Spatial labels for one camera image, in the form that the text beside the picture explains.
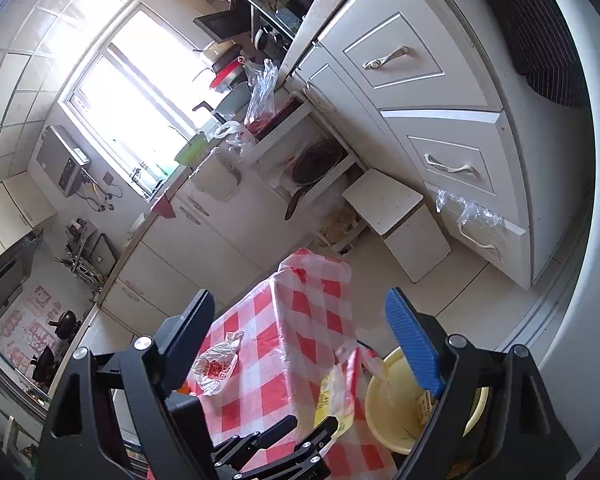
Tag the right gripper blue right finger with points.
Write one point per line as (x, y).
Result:
(421, 339)

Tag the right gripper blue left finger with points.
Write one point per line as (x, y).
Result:
(179, 340)

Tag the yellow clear plastic wrapper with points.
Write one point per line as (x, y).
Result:
(339, 387)

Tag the yellow plastic trash basin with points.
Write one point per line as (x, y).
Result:
(393, 407)

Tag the clear red plastic bag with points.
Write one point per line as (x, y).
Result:
(213, 368)

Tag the red white checkered tablecloth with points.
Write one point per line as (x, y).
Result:
(294, 322)

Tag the white lower cabinet row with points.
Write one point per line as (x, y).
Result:
(198, 243)

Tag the black wok on stove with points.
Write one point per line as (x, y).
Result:
(67, 326)

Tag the small white step stool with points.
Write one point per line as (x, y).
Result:
(400, 217)

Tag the clear plastic bag on drawer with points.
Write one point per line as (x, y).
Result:
(466, 210)

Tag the green basin on counter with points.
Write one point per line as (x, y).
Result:
(190, 152)

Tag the white water heater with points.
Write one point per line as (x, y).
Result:
(62, 160)

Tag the dark pan on shelf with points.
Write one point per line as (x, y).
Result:
(313, 163)

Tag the white corner shelf rack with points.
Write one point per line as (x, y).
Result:
(323, 212)

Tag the white drawer cabinet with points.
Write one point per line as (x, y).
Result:
(411, 93)

